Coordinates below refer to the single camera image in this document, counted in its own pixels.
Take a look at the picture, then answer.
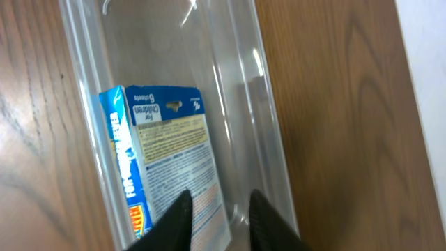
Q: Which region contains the blue children patches box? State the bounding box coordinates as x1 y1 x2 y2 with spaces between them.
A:
99 86 231 250

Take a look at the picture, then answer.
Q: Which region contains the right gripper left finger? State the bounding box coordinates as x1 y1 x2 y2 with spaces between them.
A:
126 189 193 251

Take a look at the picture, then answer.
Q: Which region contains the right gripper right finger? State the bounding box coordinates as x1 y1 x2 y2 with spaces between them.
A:
249 189 310 251

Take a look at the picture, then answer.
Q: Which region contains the clear plastic container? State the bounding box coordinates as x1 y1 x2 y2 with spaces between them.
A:
60 0 298 250

